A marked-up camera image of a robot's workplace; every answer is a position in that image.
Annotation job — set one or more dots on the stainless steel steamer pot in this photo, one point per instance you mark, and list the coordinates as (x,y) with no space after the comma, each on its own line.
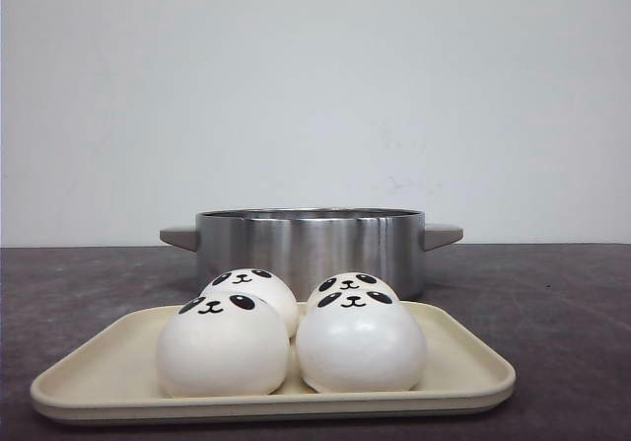
(303,246)

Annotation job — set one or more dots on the cream rectangular tray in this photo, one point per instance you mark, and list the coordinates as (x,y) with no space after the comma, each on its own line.
(112,379)

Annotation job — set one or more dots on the panda bun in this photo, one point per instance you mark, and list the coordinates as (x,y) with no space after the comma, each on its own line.
(264,285)
(362,341)
(223,344)
(347,282)

